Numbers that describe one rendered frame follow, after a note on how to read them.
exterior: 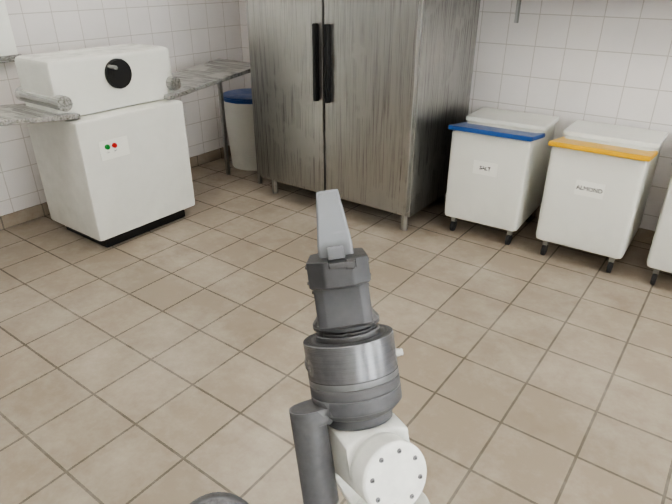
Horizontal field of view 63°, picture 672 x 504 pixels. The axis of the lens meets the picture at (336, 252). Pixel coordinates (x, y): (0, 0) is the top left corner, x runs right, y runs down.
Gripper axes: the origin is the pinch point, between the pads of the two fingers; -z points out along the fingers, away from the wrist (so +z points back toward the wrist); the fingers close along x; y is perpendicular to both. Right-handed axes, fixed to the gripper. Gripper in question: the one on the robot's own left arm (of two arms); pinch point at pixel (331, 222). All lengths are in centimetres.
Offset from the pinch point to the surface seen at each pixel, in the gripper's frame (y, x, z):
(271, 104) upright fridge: 33, -365, -83
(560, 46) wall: -164, -318, -84
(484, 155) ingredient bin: -102, -302, -20
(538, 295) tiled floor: -110, -258, 66
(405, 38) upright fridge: -58, -283, -94
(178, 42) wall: 110, -432, -159
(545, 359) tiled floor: -91, -204, 85
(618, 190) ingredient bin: -162, -259, 13
